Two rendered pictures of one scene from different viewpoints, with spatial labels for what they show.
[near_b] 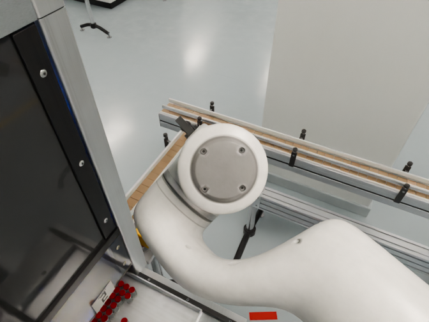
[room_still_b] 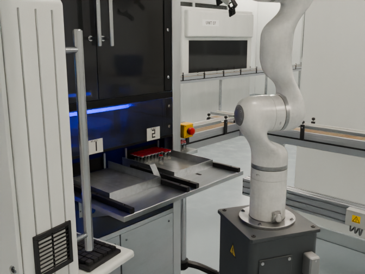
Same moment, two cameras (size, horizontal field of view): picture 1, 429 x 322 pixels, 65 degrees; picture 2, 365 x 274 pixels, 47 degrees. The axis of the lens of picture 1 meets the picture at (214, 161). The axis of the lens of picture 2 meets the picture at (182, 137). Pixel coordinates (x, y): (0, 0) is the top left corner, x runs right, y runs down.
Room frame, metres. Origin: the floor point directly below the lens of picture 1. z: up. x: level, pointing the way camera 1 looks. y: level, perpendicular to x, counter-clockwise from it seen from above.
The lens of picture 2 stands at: (-1.46, -0.34, 1.45)
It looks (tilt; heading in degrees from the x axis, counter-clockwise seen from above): 13 degrees down; 16
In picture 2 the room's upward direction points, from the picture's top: straight up
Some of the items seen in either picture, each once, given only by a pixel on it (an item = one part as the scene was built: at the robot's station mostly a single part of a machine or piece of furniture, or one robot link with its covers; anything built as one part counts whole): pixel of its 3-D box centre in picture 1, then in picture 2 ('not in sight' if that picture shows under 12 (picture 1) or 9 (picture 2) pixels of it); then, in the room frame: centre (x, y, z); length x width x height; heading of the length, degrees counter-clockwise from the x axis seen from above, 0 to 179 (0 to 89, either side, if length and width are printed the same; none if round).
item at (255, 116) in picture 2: not in sight; (262, 131); (-0.10, -0.22, 1.16); 0.19 x 0.12 x 0.24; 126
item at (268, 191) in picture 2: not in sight; (268, 192); (-0.08, -0.25, 0.95); 0.19 x 0.19 x 0.18
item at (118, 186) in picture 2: not in sight; (108, 179); (0.05, 0.40, 0.90); 0.34 x 0.26 x 0.04; 63
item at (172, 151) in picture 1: (158, 176); (199, 131); (0.95, 0.24, 0.92); 0.69 x 0.16 x 0.16; 153
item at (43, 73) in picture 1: (94, 192); (168, 52); (0.49, 0.29, 1.40); 0.04 x 0.01 x 0.80; 153
